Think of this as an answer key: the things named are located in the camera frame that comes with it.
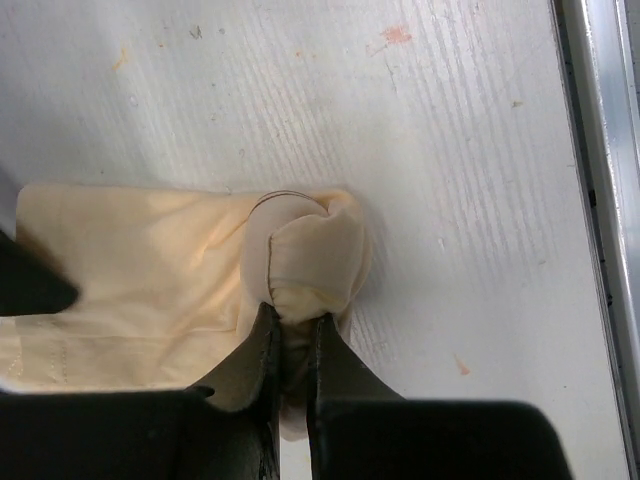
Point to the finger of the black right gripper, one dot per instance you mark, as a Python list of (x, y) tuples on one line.
[(29, 286)]

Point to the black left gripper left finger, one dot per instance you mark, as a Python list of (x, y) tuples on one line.
[(224, 426)]

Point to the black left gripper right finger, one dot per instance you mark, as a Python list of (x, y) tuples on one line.
[(360, 428)]

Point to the beige underwear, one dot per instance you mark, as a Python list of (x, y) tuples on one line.
[(171, 282)]

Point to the aluminium table frame rail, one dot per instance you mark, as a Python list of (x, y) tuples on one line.
[(596, 50)]

